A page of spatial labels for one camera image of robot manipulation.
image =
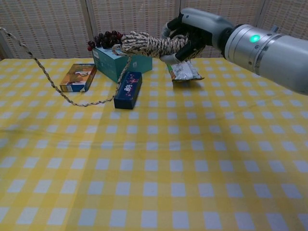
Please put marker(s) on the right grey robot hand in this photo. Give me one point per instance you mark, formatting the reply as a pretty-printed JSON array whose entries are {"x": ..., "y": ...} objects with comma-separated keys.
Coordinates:
[{"x": 207, "y": 26}]

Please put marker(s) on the orange brown flat box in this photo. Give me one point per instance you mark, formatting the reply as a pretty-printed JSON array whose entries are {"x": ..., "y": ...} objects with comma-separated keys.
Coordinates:
[{"x": 77, "y": 77}]

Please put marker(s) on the green snack bag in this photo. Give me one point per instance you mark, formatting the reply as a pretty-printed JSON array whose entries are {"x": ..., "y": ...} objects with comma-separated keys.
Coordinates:
[{"x": 185, "y": 72}]

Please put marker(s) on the yellow white checked tablecloth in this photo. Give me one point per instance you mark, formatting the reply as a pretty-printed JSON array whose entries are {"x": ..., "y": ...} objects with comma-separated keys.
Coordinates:
[{"x": 154, "y": 168}]

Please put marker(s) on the dark blue long box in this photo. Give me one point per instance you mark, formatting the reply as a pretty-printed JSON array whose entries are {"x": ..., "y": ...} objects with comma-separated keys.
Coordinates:
[{"x": 130, "y": 92}]

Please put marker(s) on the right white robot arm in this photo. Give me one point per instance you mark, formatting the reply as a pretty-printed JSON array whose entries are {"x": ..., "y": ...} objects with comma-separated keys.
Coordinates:
[{"x": 276, "y": 55}]

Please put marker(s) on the woven bamboo folding screen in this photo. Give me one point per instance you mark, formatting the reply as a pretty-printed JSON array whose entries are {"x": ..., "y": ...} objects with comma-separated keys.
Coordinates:
[{"x": 60, "y": 24}]

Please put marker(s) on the teal cardboard box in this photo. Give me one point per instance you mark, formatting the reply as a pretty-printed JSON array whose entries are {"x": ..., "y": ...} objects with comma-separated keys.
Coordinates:
[{"x": 106, "y": 65}]

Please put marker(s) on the dark red grape bunch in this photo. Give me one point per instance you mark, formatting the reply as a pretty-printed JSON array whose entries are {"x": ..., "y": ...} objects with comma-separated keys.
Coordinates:
[{"x": 103, "y": 41}]

